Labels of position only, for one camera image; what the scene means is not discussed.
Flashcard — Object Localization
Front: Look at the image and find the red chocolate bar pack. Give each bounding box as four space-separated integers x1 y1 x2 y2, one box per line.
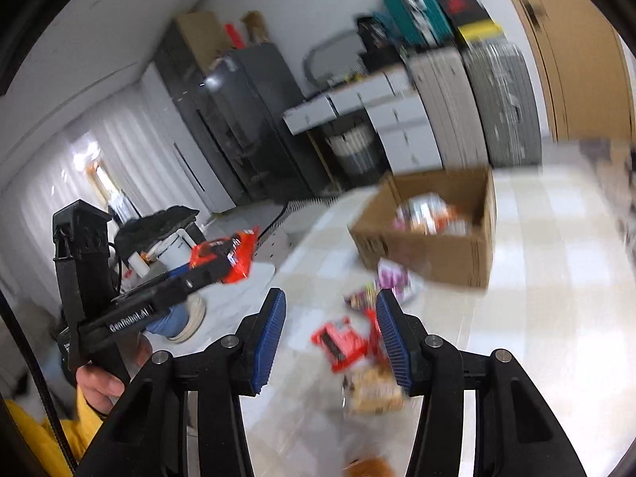
190 228 259 284

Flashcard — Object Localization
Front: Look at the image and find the chocolate chip biscuit pack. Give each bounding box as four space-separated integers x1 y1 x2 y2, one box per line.
342 366 405 416

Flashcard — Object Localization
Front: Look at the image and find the purple grape candy pack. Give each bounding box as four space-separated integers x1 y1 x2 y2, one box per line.
344 258 424 311

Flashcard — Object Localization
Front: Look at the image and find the red chip bag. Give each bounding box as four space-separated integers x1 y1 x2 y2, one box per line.
310 309 388 374

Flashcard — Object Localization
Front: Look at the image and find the bread roll snack pack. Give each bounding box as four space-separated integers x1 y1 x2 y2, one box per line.
342 457 396 477

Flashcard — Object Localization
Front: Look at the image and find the white noodle snack bag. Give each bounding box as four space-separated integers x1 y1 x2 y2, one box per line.
392 193 472 236

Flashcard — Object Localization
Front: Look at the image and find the yellow sleeve forearm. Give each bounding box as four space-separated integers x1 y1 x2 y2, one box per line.
4 389 103 476

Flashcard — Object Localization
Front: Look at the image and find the person's left hand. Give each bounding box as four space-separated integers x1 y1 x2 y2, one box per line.
76 334 152 415

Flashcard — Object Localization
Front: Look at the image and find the white kettle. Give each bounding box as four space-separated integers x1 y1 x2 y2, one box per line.
149 228 196 271

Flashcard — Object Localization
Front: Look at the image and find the brown cardboard SF box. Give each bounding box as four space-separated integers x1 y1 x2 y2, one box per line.
348 167 497 290

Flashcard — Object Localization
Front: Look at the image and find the black refrigerator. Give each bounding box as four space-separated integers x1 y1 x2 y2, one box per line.
205 43 329 202

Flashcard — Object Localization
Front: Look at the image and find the woven laundry basket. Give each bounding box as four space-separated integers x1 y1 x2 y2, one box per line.
327 124 380 176

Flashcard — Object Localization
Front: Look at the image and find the silver grey suitcase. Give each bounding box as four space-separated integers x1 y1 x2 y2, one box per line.
462 40 542 168

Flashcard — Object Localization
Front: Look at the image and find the white drawer desk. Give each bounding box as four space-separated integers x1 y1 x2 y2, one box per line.
283 65 443 175

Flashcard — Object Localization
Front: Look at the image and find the beige suitcase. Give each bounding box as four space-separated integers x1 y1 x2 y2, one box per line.
406 47 488 169

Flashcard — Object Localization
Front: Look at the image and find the wooden door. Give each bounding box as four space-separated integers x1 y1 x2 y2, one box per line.
512 0 635 142

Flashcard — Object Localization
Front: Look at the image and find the stack of shoe boxes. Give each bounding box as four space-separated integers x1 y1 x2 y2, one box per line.
436 0 504 47

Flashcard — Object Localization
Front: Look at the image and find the teal suitcase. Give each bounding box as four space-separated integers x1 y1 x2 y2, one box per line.
383 0 454 48

